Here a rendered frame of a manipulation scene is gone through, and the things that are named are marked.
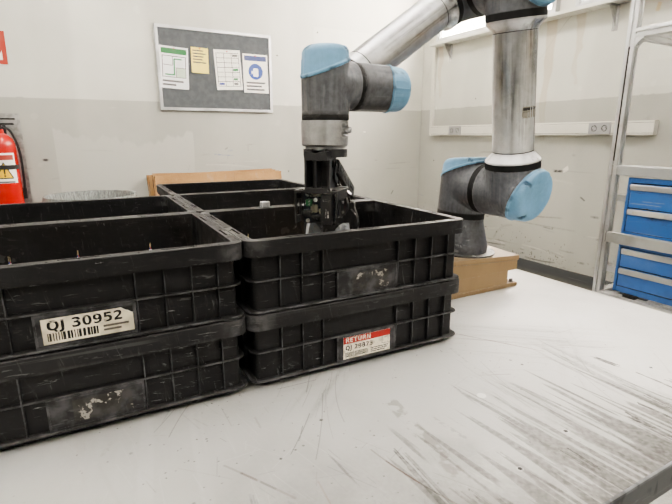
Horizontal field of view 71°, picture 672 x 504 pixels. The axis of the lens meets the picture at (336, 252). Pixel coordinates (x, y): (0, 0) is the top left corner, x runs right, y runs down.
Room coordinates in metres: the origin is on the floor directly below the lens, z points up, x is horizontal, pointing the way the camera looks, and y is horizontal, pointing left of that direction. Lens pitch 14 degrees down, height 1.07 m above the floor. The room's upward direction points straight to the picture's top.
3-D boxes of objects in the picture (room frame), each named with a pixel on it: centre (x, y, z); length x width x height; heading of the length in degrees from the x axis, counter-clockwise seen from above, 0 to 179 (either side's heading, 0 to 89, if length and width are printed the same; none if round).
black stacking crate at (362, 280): (0.85, 0.02, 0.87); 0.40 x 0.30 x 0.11; 118
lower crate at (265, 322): (0.85, 0.02, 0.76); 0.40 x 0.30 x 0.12; 118
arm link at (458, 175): (1.16, -0.32, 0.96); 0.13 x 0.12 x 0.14; 34
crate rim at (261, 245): (0.85, 0.02, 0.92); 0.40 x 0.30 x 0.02; 118
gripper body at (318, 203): (0.77, 0.02, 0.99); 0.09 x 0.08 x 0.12; 164
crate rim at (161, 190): (1.38, 0.30, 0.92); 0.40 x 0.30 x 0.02; 118
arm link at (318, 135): (0.77, 0.01, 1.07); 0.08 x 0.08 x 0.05
